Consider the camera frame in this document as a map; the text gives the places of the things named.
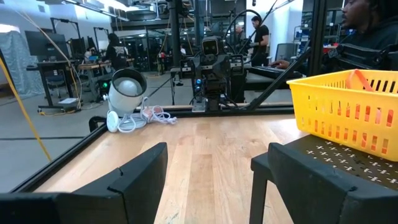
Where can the black teleoperation device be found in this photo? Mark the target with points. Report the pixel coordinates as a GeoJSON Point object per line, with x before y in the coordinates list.
{"type": "Point", "coordinates": [357, 56]}

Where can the black monitor screen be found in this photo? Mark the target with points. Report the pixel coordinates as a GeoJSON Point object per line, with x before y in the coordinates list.
{"type": "Point", "coordinates": [46, 43]}

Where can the white tipped bucket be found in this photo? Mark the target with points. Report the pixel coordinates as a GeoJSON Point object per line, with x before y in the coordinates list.
{"type": "Point", "coordinates": [127, 90]}

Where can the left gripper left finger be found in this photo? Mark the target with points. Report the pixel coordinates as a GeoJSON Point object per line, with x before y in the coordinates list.
{"type": "Point", "coordinates": [136, 186]}

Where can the person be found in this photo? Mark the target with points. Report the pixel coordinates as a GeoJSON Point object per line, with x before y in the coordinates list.
{"type": "Point", "coordinates": [240, 32]}
{"type": "Point", "coordinates": [373, 28]}
{"type": "Point", "coordinates": [259, 40]}
{"type": "Point", "coordinates": [115, 53]}

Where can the black side table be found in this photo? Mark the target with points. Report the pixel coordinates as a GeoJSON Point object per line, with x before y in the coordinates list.
{"type": "Point", "coordinates": [270, 74]}

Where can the wooden workbench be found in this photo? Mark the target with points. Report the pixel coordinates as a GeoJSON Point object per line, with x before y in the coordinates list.
{"type": "Point", "coordinates": [93, 66]}

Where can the black perforated metal stand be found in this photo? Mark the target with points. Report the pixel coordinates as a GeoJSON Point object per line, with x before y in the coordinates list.
{"type": "Point", "coordinates": [342, 155]}

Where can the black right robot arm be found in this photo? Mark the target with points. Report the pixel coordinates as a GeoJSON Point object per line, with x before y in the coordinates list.
{"type": "Point", "coordinates": [214, 90]}

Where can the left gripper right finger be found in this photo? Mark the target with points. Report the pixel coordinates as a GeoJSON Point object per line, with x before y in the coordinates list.
{"type": "Point", "coordinates": [308, 186]}

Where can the yellow plastic mesh basket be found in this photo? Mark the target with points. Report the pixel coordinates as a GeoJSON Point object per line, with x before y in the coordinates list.
{"type": "Point", "coordinates": [342, 105]}

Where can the grey office chair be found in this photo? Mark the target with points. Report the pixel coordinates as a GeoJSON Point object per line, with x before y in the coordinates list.
{"type": "Point", "coordinates": [285, 51]}

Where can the green lit computer box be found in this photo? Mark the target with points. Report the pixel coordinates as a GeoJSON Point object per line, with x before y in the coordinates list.
{"type": "Point", "coordinates": [104, 87]}

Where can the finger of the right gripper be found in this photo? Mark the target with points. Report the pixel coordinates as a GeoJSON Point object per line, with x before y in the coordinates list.
{"type": "Point", "coordinates": [187, 68]}
{"type": "Point", "coordinates": [237, 64]}

